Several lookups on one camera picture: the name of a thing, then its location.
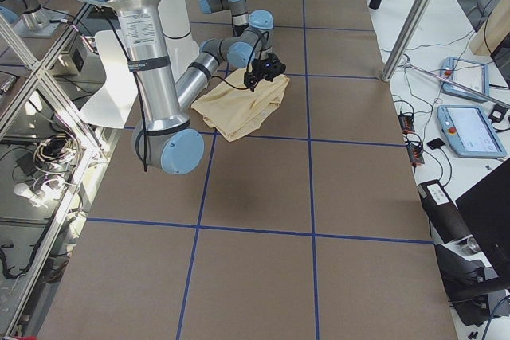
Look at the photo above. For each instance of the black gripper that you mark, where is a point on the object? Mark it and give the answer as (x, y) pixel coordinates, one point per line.
(260, 70)

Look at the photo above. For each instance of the cream long sleeve shirt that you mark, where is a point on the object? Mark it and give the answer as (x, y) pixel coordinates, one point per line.
(236, 113)

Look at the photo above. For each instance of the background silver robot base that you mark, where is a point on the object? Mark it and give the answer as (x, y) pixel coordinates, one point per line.
(27, 18)

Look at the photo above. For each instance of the orange black connector box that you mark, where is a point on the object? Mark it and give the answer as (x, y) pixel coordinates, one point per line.
(406, 122)

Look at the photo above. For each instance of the far blue teach pendant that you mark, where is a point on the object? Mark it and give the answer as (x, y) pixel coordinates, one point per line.
(471, 74)

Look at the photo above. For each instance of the blue teach pendant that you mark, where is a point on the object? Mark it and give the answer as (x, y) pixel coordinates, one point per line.
(471, 74)
(468, 132)

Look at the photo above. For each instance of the near blue teach pendant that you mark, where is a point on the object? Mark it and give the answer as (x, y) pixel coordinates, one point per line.
(468, 132)

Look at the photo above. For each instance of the metal grabber stick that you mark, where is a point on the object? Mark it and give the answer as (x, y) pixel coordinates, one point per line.
(436, 75)

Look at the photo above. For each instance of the black cylinder device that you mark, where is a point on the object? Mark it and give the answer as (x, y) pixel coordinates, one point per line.
(442, 212)

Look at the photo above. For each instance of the black computer monitor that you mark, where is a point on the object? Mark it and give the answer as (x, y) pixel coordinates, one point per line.
(485, 210)

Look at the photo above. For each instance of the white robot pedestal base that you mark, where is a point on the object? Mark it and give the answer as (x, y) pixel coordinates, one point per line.
(181, 46)

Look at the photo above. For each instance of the aluminium frame post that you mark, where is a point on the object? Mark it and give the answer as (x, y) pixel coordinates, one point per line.
(400, 46)

